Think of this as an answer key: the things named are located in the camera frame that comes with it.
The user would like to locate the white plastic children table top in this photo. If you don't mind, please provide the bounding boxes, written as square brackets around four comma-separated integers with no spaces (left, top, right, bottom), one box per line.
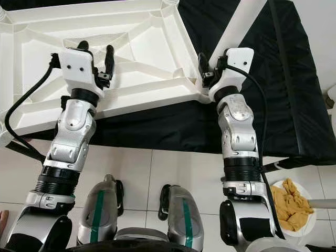
[0,0,211,146]

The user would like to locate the black table cloth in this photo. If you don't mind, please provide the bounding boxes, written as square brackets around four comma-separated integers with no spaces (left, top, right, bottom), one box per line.
[0,0,336,170]

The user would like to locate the black robot left foot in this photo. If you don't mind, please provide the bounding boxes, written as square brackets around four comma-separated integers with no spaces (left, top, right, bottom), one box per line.
[115,180,127,217]

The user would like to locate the black robot foot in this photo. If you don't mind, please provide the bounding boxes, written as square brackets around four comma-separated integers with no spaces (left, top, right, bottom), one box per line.
[115,180,127,217]
[158,184,172,218]

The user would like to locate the black robot right foot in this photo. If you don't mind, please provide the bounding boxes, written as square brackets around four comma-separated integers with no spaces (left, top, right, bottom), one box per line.
[158,184,172,218]

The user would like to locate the silver robot right leg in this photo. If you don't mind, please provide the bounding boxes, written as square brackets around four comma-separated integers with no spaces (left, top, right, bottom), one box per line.
[164,185,204,250]

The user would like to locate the white round plate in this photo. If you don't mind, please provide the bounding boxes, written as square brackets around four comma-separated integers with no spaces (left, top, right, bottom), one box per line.
[270,178,317,234]

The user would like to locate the yellow crumpled cloth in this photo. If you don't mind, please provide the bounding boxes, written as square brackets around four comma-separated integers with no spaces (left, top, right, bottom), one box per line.
[272,178,314,232]

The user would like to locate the black robot torso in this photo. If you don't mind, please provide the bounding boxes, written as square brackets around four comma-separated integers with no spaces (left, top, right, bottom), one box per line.
[55,229,226,252]

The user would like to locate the grey bar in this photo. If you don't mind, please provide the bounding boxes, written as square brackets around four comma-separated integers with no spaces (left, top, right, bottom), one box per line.
[310,199,336,209]

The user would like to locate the person's bare foot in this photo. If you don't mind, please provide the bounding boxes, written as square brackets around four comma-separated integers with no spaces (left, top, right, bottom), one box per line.
[0,210,9,234]

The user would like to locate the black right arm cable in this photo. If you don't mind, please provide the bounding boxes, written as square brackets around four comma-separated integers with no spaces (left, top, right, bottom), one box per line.
[231,63,287,239]

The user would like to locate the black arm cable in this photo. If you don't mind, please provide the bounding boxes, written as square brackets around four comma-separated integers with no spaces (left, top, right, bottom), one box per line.
[4,52,62,159]
[231,63,287,239]

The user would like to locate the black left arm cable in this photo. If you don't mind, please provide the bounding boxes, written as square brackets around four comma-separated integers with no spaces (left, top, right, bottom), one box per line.
[4,52,62,159]

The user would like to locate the thin white cable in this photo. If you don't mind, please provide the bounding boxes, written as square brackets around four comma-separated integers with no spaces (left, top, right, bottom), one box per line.
[297,230,313,247]

